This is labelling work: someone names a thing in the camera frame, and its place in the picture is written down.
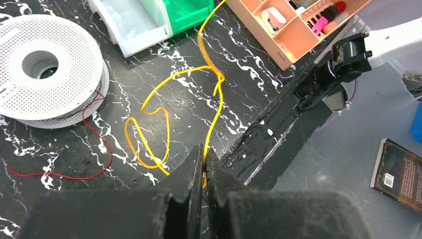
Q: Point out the white plastic bin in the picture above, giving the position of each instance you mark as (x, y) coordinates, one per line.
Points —
(134, 25)

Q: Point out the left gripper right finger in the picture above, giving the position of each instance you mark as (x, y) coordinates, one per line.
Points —
(237, 212)

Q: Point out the white filament spool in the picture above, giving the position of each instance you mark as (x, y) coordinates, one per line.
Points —
(52, 73)

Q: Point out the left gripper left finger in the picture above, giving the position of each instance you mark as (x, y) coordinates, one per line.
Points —
(169, 210)

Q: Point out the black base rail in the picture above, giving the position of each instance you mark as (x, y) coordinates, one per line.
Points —
(270, 144)

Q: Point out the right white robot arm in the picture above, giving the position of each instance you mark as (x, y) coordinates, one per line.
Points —
(363, 52)

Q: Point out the white item in organizer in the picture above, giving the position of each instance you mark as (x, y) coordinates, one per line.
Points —
(273, 19)

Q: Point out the dark book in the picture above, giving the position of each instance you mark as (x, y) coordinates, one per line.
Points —
(398, 174)

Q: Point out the pink item in organizer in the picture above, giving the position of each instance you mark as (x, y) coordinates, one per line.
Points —
(319, 25)

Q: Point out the green plastic bin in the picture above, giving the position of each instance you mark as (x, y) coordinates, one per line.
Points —
(185, 14)

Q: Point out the orange desk organizer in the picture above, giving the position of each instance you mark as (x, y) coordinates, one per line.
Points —
(295, 39)

